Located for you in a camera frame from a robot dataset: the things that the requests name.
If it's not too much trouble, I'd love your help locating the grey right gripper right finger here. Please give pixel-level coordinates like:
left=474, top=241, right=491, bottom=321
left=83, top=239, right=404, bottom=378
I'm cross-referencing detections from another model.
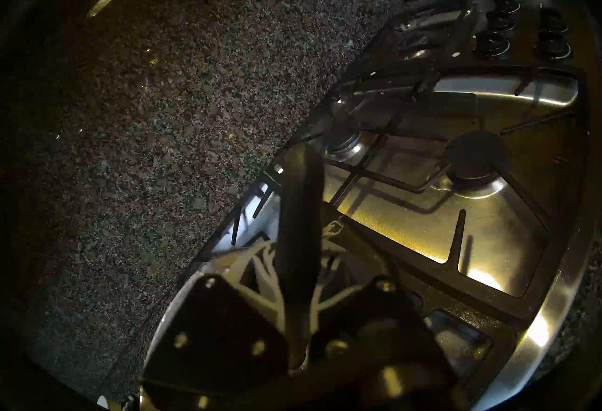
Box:
left=308, top=250, right=454, bottom=387

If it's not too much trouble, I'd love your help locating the stainless gas cooktop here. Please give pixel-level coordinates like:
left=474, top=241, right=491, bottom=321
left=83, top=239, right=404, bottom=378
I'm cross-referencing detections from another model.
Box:
left=141, top=0, right=593, bottom=411

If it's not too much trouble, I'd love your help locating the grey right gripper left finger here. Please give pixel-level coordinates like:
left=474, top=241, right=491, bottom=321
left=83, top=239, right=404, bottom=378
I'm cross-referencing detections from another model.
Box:
left=141, top=241, right=290, bottom=392

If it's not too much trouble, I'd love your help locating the black handled ladle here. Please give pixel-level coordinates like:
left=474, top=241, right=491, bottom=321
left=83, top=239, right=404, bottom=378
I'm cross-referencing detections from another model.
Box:
left=274, top=144, right=325, bottom=363

